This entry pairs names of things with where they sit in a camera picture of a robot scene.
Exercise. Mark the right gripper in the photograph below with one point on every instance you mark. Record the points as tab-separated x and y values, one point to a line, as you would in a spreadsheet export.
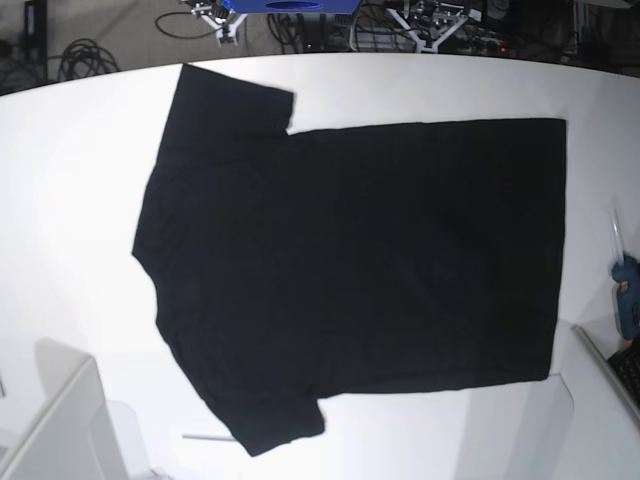
220	17

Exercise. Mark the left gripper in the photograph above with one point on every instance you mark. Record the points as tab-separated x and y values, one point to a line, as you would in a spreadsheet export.
426	25

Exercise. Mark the black T-shirt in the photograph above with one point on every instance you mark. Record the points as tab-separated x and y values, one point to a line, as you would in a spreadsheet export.
403	258

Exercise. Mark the blue plastic bin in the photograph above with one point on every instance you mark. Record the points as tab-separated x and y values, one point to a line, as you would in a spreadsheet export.
292	6

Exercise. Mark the black power strip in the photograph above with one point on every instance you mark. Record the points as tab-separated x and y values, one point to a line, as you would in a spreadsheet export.
480	43

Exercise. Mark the teal glue gun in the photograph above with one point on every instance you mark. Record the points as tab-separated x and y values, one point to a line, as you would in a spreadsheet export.
625	273

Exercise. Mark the white right table divider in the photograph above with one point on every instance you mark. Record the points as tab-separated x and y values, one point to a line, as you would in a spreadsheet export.
593	382

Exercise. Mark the white table divider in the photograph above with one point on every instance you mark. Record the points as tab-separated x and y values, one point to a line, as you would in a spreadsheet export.
593	382
76	433

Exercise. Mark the black keyboard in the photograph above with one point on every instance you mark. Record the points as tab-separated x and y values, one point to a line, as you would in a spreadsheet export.
626	365

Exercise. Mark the white left table divider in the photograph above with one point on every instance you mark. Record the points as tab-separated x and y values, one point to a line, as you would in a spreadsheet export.
76	433

